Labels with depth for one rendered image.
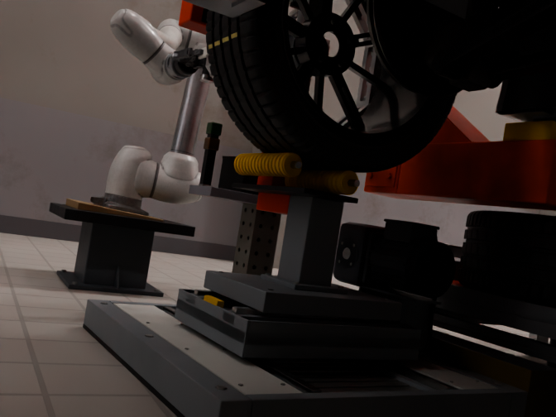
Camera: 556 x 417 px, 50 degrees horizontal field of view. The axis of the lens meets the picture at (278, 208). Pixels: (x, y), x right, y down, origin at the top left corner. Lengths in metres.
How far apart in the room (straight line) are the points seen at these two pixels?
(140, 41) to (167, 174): 0.68
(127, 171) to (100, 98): 2.10
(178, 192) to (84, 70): 2.20
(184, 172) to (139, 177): 0.18
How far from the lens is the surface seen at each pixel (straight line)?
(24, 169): 4.45
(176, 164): 2.51
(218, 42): 1.42
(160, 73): 2.06
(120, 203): 2.49
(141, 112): 4.61
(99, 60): 4.59
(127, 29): 2.04
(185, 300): 1.50
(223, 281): 1.44
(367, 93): 1.80
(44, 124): 4.47
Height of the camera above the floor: 0.38
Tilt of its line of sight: 1 degrees up
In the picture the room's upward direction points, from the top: 9 degrees clockwise
